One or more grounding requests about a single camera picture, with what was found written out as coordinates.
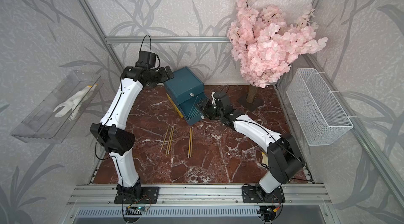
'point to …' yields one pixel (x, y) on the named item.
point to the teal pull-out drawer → (190, 108)
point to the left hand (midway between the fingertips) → (168, 76)
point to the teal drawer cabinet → (185, 89)
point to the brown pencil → (164, 139)
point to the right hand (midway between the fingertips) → (195, 105)
